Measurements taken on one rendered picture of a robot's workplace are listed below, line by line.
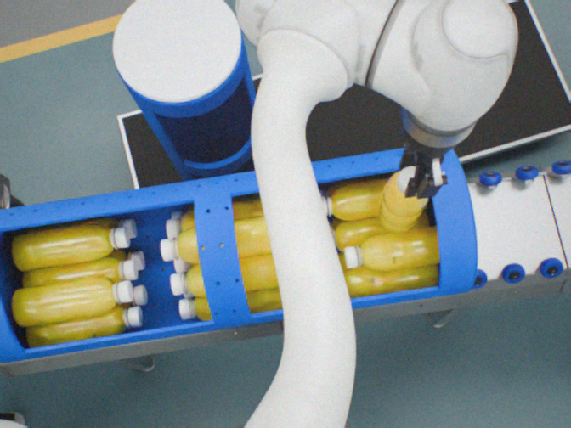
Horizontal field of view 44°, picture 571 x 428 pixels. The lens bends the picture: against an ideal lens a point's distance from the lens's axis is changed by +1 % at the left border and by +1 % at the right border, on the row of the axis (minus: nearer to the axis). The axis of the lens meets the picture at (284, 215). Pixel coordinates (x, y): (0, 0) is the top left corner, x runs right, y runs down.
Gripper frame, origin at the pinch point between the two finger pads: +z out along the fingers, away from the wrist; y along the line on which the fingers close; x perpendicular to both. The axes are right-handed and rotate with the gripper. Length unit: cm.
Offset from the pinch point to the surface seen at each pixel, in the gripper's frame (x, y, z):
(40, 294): 65, -4, 24
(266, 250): 24.1, -3.0, 21.3
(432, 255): -5.0, -7.7, 24.4
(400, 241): 0.1, -4.6, 23.7
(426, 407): -16, -33, 138
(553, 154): -76, 44, 137
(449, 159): -9.8, 7.1, 16.7
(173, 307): 45, -7, 41
